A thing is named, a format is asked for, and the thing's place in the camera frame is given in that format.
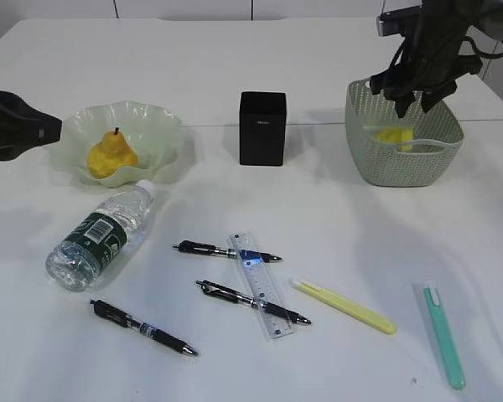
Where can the black pen upper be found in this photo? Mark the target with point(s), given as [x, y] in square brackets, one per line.
[190, 247]

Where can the green ruffled glass plate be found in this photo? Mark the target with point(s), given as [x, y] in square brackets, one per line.
[151, 132]

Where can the green woven plastic basket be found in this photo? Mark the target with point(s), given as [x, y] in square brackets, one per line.
[437, 137]

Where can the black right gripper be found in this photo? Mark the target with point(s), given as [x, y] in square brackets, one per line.
[427, 61]

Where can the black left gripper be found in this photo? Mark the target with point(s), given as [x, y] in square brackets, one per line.
[27, 127]

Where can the yellow pear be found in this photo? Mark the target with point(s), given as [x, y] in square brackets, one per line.
[110, 154]

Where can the black pen lower left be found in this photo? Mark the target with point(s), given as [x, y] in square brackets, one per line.
[124, 319]

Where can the clear plastic ruler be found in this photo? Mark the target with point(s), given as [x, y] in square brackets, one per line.
[260, 284]

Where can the yellow pen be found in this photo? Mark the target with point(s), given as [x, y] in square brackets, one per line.
[347, 306]

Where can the black square pen holder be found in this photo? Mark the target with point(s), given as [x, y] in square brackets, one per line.
[262, 127]

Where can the black pen middle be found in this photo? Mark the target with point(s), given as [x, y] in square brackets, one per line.
[230, 295]

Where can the clear water bottle green label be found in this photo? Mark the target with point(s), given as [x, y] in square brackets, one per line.
[77, 261]

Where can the yellow waste paper wrapper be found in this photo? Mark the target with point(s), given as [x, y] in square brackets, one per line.
[396, 134]

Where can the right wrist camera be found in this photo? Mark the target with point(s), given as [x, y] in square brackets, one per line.
[402, 21]

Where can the black pen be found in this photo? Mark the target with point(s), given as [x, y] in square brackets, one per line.
[230, 295]
[124, 319]
[190, 247]

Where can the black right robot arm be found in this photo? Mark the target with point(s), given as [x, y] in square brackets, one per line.
[484, 35]

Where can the mint green pen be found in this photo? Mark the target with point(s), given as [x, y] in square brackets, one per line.
[445, 339]

